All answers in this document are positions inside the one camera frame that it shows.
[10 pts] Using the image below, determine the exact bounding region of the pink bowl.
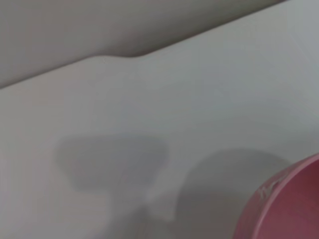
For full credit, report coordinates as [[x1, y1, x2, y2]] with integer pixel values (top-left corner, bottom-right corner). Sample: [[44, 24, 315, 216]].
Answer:
[[233, 153, 319, 239]]

